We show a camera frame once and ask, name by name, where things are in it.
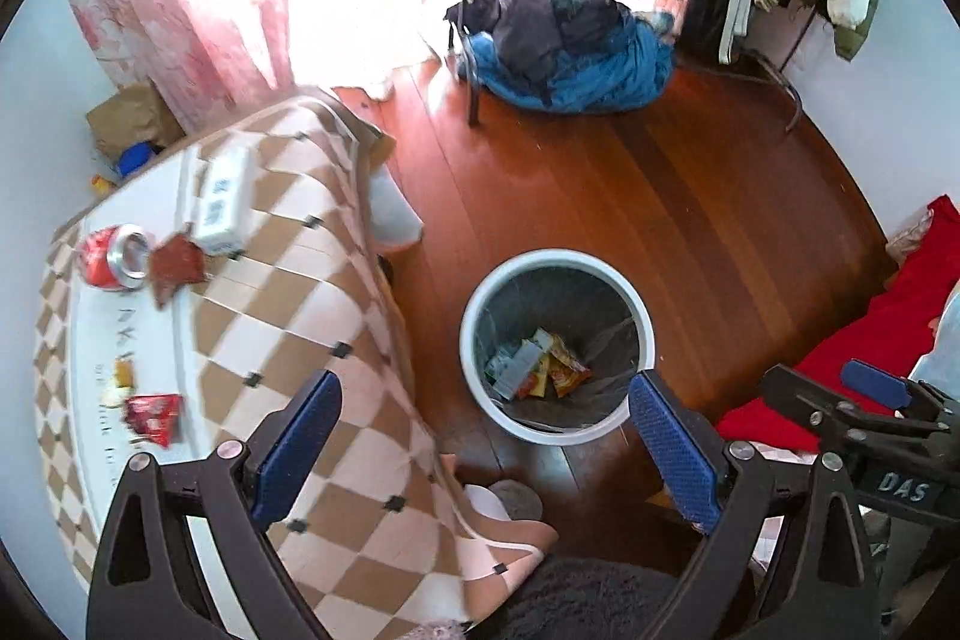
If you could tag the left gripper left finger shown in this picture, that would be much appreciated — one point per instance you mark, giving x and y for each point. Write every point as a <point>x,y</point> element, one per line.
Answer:
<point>285,446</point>

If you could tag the yellow packet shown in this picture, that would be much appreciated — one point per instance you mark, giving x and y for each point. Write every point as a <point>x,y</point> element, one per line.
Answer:
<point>536,381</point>

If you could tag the black fleece trousers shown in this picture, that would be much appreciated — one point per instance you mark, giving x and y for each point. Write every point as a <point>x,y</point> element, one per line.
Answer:
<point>591,599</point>

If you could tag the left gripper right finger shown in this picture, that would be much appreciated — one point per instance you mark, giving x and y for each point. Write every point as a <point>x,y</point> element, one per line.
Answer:
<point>690,473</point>

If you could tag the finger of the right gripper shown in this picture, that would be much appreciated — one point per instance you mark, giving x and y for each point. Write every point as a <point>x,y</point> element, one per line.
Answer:
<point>838,424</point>
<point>889,390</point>

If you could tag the white round trash bin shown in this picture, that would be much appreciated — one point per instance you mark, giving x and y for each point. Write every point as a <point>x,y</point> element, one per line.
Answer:
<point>596,311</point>

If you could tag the apple core piece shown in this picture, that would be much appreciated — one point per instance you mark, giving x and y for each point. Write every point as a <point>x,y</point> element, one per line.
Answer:
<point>120,386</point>

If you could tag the orange snack bag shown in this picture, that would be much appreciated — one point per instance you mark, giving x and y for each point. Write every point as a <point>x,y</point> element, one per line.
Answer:
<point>566,371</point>

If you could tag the brown snack wrapper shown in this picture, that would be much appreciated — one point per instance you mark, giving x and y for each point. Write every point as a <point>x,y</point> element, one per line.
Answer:
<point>175,263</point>

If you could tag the crushed red cola can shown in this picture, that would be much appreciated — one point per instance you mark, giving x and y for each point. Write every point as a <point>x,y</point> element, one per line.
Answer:
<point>115,258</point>

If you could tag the grey slipper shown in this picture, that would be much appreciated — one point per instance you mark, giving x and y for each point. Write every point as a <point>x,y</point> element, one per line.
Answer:
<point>520,501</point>

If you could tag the red blanket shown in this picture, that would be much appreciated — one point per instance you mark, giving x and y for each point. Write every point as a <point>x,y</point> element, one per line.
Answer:
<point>895,332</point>

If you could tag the red wrapper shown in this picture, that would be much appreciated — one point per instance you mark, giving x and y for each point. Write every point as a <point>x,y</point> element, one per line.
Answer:
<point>154,417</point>

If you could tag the white barcode carton box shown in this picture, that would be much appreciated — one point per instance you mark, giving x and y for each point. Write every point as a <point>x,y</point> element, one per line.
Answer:
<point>223,217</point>

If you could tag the blue lid white jar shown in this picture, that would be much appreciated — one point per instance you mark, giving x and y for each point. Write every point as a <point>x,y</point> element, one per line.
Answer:
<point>135,158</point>

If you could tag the orange cap bottle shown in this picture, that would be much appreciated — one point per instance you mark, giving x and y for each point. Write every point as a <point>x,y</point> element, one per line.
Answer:
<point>101,186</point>

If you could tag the blue white milk carton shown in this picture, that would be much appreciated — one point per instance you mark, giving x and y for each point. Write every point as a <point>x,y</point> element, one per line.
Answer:
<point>509,367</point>

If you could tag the brown paper bag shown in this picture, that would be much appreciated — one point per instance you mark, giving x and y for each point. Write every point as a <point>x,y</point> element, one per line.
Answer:
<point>135,114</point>

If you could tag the checkered brown tablecloth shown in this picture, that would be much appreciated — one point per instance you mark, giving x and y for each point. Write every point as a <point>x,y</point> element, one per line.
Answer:
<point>381,537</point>

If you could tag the blue clothes pile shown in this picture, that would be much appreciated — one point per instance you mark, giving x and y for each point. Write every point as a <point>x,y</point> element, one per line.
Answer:
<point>563,56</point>

